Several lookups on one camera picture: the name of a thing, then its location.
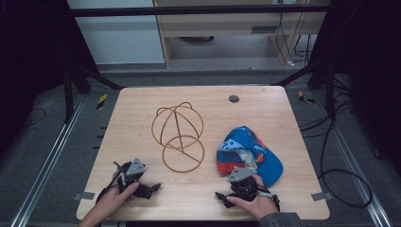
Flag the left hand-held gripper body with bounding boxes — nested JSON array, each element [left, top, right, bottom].
[[113, 157, 148, 194]]

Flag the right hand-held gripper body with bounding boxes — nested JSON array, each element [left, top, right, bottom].
[[226, 166, 260, 202]]

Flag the blue and red cap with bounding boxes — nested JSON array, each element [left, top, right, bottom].
[[216, 126, 285, 189]]

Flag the person's left hand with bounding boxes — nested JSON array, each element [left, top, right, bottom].
[[94, 182, 140, 219]]

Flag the person's right hand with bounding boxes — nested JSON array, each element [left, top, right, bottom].
[[226, 174, 280, 222]]

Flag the yellow black hazard tape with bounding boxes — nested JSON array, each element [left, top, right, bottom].
[[297, 90, 317, 105], [96, 93, 109, 111]]

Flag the black metal stand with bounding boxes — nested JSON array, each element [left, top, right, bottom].
[[61, 58, 126, 125], [270, 60, 338, 119]]

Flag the white cabinet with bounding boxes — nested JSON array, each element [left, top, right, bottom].
[[66, 0, 166, 66]]

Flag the light wooden desk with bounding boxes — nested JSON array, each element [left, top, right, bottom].
[[153, 0, 333, 69]]

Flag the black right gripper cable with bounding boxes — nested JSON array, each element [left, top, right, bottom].
[[256, 184, 281, 213]]

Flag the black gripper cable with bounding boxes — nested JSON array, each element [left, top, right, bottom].
[[256, 184, 281, 213], [95, 171, 125, 204]]

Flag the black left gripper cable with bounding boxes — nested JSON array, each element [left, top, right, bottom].
[[95, 171, 125, 204]]

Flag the golden wire hat stand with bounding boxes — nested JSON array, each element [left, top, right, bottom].
[[151, 101, 206, 174]]

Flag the grey metal table bracket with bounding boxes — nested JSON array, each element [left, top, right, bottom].
[[72, 191, 96, 201], [310, 191, 334, 202]]

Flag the black looped floor cable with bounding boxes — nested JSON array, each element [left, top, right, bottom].
[[317, 116, 374, 209]]

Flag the aluminium floor rail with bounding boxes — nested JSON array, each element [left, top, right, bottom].
[[9, 94, 87, 227], [312, 92, 393, 227]]

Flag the thin black floor cable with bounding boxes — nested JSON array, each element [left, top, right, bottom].
[[22, 107, 47, 128]]

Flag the bundle of hanging desk cables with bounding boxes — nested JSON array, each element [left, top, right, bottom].
[[274, 11, 314, 68]]

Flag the black horizontal frame bar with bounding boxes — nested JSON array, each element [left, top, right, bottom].
[[67, 4, 333, 18]]

